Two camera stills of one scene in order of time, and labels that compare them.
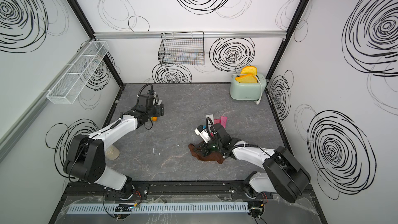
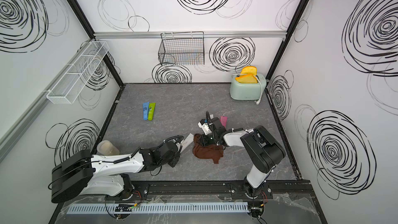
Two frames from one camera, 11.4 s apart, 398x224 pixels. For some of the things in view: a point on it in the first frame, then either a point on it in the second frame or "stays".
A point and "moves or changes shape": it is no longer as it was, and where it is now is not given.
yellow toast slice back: [249, 69] stays
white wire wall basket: [68, 89] stays
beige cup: [112, 153] stays
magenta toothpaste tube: [224, 121] stays
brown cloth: [212, 156] moves or changes shape
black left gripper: [160, 109] to [176, 159]
